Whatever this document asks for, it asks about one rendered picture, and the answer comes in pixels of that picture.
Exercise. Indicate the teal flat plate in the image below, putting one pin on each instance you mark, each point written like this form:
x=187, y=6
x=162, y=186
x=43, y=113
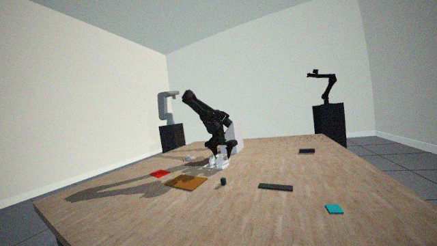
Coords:
x=334, y=209

